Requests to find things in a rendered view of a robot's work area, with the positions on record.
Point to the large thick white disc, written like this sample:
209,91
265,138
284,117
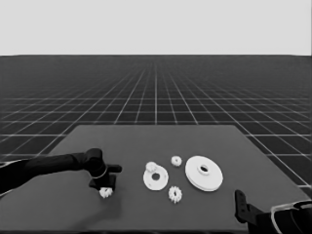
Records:
198,177

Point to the small white toothed gear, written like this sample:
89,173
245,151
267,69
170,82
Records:
174,161
149,167
106,192

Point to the medium white toothed gear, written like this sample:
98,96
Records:
172,195

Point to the white round carrier with pins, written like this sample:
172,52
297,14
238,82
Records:
162,182

